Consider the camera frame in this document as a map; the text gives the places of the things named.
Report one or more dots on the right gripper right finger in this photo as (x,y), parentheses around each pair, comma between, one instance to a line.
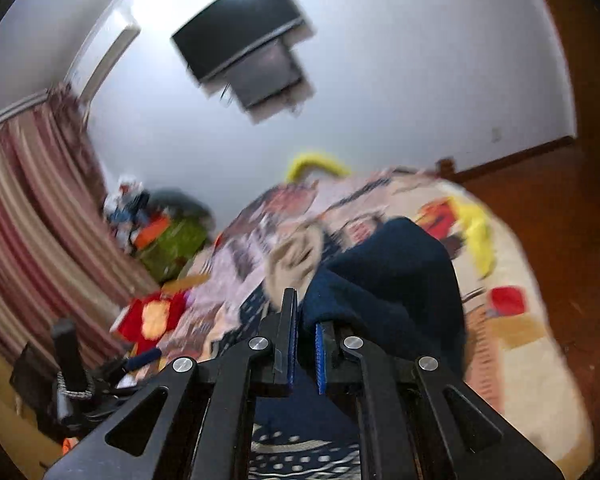
(329,359)

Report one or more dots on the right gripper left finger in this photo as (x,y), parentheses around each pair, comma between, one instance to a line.
(281,330)

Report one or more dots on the navy patterned hooded garment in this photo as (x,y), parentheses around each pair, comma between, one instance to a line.
(395,302)

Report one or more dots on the red plush toy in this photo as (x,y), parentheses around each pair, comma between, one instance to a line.
(144,321)

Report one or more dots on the striped red curtain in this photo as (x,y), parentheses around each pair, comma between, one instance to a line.
(57,256)

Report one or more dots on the green bag clutter pile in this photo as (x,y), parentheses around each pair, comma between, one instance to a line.
(162,228)

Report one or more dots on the yellow plush pillow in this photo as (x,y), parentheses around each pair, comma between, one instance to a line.
(441,217)

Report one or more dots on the printed beige orange bedspread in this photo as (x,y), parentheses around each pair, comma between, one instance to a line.
(510,356)

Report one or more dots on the black wall television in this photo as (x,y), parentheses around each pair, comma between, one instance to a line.
(227,30)

